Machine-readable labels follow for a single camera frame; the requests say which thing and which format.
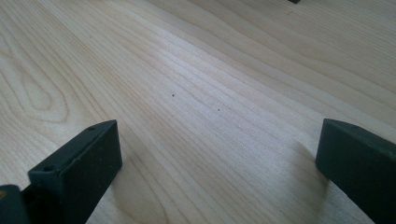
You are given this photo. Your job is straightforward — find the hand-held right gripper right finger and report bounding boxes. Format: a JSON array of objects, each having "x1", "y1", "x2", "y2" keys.
[{"x1": 315, "y1": 118, "x2": 396, "y2": 224}]

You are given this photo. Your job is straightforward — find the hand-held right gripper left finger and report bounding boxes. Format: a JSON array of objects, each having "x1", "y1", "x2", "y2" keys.
[{"x1": 21, "y1": 119, "x2": 123, "y2": 224}]

